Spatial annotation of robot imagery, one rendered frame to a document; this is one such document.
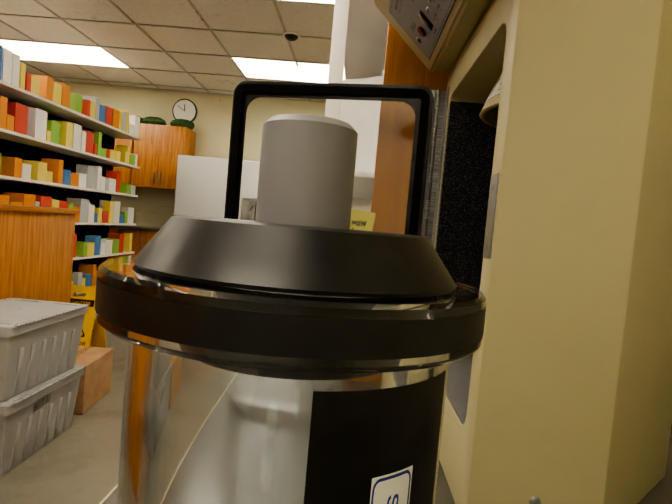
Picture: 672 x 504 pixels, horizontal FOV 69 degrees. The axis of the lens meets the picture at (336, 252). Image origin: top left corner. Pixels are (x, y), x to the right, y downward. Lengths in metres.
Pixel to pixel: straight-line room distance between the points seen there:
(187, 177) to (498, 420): 5.30
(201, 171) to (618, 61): 5.25
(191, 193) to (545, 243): 5.26
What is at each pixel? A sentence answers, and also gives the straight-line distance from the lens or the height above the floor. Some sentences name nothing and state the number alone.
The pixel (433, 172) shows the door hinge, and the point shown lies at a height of 1.27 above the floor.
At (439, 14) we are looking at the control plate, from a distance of 0.62.
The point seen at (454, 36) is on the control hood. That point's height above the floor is 1.41.
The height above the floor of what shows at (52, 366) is 0.39.
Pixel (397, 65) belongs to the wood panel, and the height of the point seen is 1.43.
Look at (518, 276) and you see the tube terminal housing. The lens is 0.42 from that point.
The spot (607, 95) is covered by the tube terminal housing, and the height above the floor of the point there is 1.30.
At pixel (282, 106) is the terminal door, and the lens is 0.78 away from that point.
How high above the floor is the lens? 1.18
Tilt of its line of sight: 3 degrees down
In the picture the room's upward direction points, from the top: 5 degrees clockwise
